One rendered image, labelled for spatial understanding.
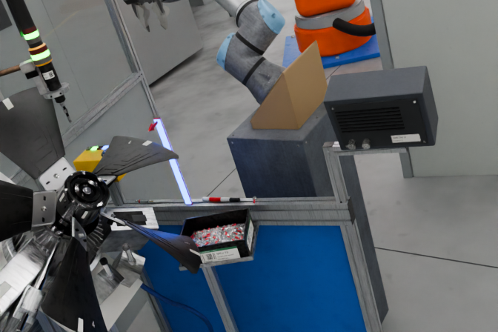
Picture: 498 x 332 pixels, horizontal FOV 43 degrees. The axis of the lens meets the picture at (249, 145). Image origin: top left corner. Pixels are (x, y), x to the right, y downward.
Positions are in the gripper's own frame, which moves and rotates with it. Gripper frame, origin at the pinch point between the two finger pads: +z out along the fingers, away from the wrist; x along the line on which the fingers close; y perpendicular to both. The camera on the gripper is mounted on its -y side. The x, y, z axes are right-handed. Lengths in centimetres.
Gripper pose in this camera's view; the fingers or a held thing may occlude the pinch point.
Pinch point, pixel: (155, 27)
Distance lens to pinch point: 205.3
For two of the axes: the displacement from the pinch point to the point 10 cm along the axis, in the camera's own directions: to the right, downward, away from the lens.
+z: 2.7, 8.6, 4.4
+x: -9.0, 0.5, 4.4
